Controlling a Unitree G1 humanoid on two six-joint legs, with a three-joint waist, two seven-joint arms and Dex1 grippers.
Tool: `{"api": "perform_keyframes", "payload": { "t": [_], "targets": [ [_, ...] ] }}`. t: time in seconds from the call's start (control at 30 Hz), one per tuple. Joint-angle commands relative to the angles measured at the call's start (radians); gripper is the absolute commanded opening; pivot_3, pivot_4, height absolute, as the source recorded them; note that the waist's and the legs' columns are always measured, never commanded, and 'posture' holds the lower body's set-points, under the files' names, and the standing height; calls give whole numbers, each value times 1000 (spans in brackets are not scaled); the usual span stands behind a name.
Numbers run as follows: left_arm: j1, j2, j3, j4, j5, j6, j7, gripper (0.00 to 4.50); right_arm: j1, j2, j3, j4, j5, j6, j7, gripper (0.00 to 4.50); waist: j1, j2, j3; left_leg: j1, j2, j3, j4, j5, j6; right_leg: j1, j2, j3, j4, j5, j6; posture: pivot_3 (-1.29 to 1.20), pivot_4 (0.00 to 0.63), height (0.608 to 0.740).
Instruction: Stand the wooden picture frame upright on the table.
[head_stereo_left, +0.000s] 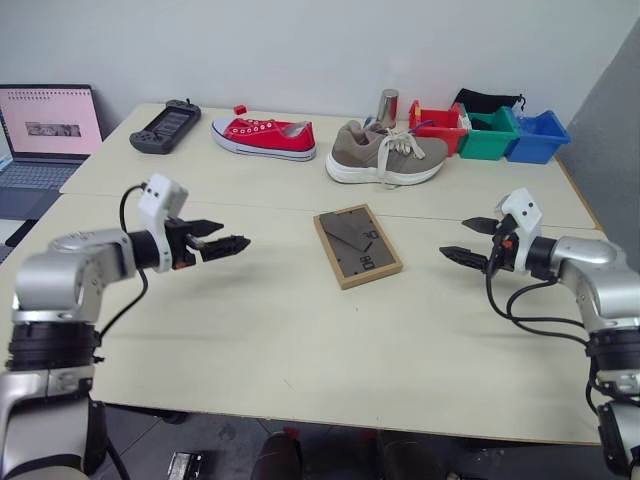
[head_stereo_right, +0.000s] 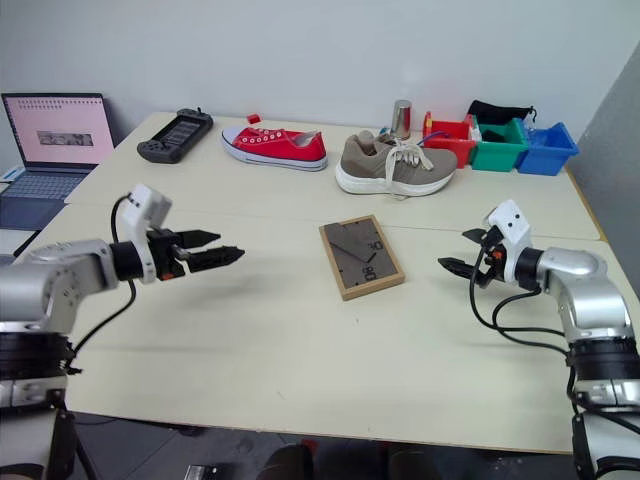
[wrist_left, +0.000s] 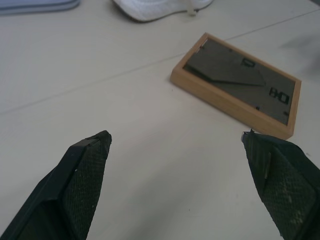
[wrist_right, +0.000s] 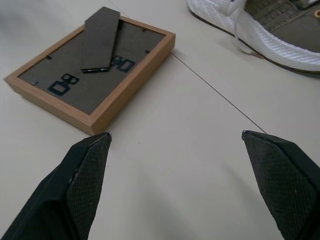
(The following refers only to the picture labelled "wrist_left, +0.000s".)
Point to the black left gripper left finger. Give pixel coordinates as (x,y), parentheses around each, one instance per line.
(75,190)

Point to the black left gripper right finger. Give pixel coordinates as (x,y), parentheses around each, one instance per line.
(287,185)

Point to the light blue flat object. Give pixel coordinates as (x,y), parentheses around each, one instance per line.
(37,5)

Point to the white knit shoe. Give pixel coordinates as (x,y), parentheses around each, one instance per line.
(160,8)

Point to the wooden framed dark panel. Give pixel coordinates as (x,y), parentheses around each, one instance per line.
(240,82)

